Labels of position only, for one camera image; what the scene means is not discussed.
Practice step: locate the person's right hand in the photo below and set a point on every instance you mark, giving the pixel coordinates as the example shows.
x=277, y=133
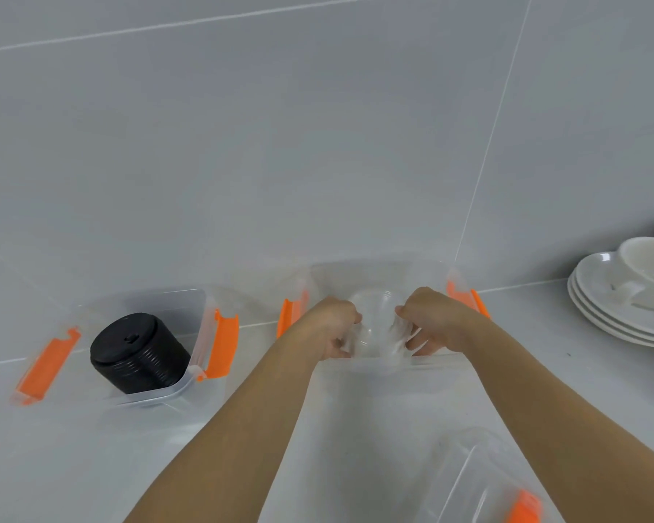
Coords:
x=436, y=321

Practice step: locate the person's left hand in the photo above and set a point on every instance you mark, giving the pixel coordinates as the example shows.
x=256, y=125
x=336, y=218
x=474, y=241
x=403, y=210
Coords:
x=330, y=321

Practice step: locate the person's right fingers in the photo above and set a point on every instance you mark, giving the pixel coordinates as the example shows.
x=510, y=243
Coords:
x=417, y=340

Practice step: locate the person's left fingers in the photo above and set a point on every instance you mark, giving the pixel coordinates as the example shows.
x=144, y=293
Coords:
x=346, y=345

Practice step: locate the clear plastic cup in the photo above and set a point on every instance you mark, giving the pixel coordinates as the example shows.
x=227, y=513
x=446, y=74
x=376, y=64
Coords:
x=379, y=321

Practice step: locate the person's right forearm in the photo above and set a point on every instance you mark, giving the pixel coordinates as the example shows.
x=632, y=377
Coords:
x=550, y=419

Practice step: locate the person's left forearm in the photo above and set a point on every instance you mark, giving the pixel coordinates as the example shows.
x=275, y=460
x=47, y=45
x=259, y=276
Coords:
x=234, y=424

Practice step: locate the large clear box orange latches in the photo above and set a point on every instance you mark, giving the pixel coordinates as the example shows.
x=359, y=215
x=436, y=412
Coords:
x=359, y=430

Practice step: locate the small clear box orange latches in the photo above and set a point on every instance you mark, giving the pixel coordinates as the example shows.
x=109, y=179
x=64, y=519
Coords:
x=207, y=343

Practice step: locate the clear lid orange latch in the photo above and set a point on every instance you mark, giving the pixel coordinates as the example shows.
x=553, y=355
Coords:
x=485, y=484

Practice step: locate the white ceramic plate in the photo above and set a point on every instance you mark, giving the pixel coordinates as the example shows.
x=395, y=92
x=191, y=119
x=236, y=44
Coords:
x=588, y=310
x=586, y=321
x=594, y=277

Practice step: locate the black ribbed jar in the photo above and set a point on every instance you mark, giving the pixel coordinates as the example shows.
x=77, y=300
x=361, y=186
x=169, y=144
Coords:
x=139, y=354

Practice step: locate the white ceramic cup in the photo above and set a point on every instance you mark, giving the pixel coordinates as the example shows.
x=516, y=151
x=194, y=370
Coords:
x=648, y=272

